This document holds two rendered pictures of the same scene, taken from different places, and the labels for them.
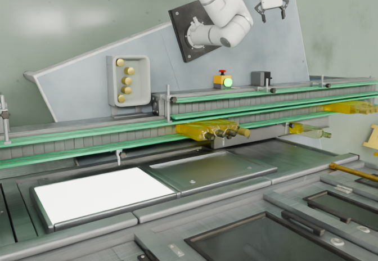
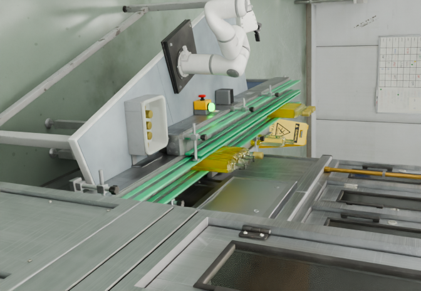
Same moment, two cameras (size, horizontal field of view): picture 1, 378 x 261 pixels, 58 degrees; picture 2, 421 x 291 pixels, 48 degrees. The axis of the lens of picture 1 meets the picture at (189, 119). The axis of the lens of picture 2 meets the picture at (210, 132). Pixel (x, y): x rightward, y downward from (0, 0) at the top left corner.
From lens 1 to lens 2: 1.13 m
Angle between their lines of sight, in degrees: 31
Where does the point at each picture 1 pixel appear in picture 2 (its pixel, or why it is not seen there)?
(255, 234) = not seen: hidden behind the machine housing
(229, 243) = not seen: hidden behind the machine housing
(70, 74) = (100, 130)
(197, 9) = (181, 37)
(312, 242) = (379, 227)
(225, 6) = (238, 41)
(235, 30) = (242, 61)
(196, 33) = (190, 63)
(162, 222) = not seen: hidden behind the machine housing
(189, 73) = (178, 104)
